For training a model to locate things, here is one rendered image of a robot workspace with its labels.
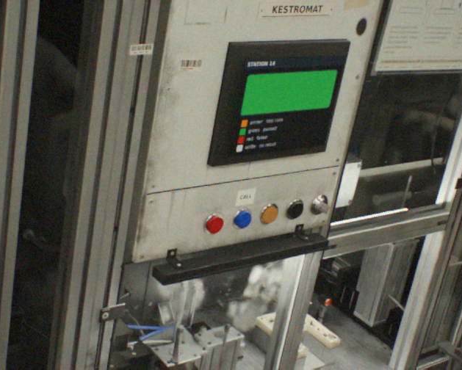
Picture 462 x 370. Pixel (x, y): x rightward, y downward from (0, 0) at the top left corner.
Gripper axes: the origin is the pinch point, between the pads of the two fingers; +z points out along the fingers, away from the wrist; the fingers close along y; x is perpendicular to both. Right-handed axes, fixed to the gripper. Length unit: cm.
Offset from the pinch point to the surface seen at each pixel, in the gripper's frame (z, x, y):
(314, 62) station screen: 18, 35, 58
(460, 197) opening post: 22.2, -21.7, 23.7
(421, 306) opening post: 21.8, -18.6, -2.8
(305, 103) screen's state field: 18, 35, 50
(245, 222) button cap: 19, 42, 29
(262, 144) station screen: 18, 43, 44
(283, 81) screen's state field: 18, 41, 55
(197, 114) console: 21, 55, 49
